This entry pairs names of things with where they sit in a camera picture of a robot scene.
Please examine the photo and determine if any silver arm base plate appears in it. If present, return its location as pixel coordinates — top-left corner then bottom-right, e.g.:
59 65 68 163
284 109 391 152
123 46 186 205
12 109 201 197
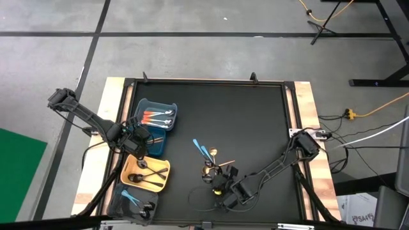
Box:
288 127 327 141

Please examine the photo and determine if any white cable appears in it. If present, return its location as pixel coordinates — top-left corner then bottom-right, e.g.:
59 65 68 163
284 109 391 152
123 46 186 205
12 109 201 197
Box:
332 115 409 150

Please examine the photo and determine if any yellow extension cord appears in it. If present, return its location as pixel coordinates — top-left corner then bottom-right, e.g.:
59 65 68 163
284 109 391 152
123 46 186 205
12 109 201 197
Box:
297 0 355 23
354 91 409 118

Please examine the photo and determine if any silver rig bracket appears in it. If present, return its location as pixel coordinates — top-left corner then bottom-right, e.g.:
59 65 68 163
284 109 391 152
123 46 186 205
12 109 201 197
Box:
277 223 316 230

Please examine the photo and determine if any white cardboard box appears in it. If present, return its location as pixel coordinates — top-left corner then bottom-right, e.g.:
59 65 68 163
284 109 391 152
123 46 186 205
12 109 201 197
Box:
337 191 378 228

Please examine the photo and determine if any dark grey panel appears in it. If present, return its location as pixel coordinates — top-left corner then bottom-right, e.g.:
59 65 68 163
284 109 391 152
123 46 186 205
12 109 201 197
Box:
394 105 409 197

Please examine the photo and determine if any black tripod stand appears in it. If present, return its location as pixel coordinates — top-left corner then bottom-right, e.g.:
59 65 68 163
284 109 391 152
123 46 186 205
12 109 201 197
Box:
306 0 342 46

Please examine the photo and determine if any dark blue plastic bin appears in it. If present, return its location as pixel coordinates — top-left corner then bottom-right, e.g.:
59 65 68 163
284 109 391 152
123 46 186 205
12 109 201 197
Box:
140 126 167 157

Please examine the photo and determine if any black desk leg frame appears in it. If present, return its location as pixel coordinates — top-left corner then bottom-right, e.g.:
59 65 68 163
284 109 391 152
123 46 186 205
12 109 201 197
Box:
348 0 409 88

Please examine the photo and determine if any dark grey chair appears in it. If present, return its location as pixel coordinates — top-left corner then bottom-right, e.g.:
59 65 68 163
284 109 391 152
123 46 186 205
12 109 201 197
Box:
373 185 409 230

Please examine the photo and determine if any black desk foot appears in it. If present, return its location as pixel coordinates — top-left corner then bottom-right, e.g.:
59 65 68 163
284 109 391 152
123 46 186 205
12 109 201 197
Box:
334 172 397 196

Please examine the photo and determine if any green floor mat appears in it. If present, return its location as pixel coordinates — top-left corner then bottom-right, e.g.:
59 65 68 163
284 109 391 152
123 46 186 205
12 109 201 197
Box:
0 127 48 224

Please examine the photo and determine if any black plastic bin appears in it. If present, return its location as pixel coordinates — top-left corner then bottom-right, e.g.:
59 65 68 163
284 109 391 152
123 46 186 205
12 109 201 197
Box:
107 183 159 224

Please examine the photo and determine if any black power cable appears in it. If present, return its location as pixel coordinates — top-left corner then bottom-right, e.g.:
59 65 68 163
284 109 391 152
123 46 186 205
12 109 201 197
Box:
346 145 409 150

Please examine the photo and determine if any black rig beam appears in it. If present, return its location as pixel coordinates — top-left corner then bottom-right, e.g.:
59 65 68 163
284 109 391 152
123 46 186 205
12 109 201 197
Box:
0 214 409 230

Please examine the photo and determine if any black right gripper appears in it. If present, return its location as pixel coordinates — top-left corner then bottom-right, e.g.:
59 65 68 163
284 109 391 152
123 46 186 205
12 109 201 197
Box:
211 165 247 209

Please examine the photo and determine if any light blue translucent bin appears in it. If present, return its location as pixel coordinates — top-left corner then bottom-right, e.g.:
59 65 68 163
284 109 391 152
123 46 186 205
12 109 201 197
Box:
133 98 178 132

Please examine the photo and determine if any yellow plastic bin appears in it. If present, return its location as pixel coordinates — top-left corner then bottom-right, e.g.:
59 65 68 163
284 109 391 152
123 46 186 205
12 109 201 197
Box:
120 154 171 193

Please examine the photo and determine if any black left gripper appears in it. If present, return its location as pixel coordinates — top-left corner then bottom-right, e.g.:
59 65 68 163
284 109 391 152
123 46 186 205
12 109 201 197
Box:
123 126 151 160

